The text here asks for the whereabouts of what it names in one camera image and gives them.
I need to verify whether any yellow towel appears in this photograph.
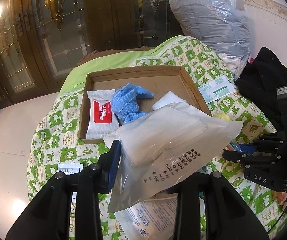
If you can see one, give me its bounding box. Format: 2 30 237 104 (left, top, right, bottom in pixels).
213 113 231 121

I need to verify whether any white printed sachet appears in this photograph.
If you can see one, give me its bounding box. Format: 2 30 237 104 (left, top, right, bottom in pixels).
58 163 83 175

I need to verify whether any clear bag of tissues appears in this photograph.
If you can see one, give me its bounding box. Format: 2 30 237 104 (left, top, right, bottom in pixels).
104 102 243 213

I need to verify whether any red label wet wipes pack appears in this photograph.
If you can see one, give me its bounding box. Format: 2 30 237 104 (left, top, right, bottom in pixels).
86 89 120 139

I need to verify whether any blue towel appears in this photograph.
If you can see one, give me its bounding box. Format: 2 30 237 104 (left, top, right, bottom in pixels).
111 83 154 124

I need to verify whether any white cotton pad pack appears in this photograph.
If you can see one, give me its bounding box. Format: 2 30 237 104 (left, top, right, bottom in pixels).
152 91 186 111

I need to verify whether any person's right hand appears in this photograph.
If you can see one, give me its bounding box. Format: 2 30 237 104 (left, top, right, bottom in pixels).
273 191 287 205

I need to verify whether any black garment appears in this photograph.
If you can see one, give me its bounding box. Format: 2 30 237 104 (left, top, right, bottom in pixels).
235 47 287 131

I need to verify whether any green white patterned quilt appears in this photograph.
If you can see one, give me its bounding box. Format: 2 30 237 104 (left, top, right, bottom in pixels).
26 36 287 239

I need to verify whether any green white small packet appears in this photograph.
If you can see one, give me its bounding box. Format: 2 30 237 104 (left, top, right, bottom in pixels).
198 75 236 104

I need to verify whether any brown cardboard tray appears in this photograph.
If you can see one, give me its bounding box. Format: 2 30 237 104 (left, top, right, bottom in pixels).
77 66 211 144

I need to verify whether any grey plastic wrapped pillow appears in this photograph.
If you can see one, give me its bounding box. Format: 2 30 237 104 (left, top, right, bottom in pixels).
169 0 250 79

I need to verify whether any wooden glass door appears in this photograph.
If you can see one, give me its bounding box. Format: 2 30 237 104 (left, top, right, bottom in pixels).
0 0 182 109

